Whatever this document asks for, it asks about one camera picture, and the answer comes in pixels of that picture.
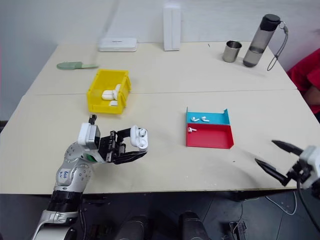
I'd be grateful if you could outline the person in red shirt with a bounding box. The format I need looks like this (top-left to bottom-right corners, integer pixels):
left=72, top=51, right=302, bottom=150
left=286, top=46, right=320, bottom=116

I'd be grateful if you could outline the yellow plastic bin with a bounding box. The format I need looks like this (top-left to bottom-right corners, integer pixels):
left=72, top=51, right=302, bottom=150
left=86, top=68, right=132, bottom=115

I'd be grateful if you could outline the green flat paddle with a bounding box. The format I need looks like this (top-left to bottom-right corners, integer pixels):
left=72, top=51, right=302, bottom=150
left=56, top=60, right=99, bottom=71

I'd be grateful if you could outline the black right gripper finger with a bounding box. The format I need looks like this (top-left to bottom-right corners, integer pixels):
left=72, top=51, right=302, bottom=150
left=254, top=157, right=289, bottom=187
left=271, top=139, right=305, bottom=158

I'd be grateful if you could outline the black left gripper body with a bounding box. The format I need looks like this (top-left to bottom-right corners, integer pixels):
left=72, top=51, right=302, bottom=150
left=98, top=130, right=127, bottom=165

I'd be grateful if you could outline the dark rounded shape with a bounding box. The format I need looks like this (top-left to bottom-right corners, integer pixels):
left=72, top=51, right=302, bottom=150
left=178, top=211, right=209, bottom=240
left=119, top=214, right=151, bottom=240

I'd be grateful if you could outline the red tray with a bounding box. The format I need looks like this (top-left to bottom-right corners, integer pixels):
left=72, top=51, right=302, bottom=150
left=185, top=123, right=235, bottom=150

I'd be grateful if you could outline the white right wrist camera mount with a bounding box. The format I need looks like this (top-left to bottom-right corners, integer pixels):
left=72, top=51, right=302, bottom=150
left=298, top=145, right=320, bottom=189

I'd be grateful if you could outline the steel cup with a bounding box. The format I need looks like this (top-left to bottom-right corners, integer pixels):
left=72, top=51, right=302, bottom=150
left=222, top=40, right=243, bottom=63

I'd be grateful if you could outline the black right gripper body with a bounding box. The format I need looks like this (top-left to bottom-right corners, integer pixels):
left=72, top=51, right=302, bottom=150
left=286, top=159, right=311, bottom=186

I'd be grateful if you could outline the grey transparent water bottle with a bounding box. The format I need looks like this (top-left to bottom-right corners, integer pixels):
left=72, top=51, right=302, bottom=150
left=242, top=13, right=281, bottom=68

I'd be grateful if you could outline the black floor device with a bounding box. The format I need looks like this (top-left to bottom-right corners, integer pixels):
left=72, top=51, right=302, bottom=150
left=229, top=220, right=249, bottom=236

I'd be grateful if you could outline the blue tray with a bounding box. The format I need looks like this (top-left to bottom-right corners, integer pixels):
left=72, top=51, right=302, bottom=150
left=185, top=106, right=231, bottom=125

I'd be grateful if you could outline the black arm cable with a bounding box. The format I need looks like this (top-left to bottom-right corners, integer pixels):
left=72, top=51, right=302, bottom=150
left=76, top=199, right=88, bottom=240
left=295, top=179, right=320, bottom=234

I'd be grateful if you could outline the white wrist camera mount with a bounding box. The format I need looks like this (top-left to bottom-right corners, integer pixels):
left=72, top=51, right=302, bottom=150
left=76, top=122, right=101, bottom=151
left=298, top=145, right=320, bottom=189

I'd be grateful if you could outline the white floor cable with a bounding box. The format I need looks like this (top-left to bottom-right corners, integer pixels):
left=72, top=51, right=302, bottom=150
left=264, top=194, right=299, bottom=216

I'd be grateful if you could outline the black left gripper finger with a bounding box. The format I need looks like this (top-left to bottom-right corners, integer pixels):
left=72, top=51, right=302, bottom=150
left=113, top=150, right=149, bottom=166
left=116, top=127, right=133, bottom=140

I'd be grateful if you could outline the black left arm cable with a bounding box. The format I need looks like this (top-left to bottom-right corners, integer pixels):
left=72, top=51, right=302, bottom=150
left=76, top=199, right=88, bottom=240

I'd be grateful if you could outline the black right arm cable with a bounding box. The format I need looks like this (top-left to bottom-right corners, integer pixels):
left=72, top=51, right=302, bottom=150
left=295, top=179, right=320, bottom=234

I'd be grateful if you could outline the tall white box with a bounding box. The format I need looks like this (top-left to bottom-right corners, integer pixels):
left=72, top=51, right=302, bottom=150
left=162, top=5, right=182, bottom=52

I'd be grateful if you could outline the flat white box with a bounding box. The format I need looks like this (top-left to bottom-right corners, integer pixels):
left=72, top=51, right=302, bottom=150
left=97, top=37, right=139, bottom=53

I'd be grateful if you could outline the grey bottle strap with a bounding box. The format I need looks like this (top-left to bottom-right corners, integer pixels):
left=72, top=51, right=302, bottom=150
left=266, top=20, right=289, bottom=72

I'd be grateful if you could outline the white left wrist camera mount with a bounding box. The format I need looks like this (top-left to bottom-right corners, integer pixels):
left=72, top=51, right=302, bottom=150
left=76, top=122, right=101, bottom=151

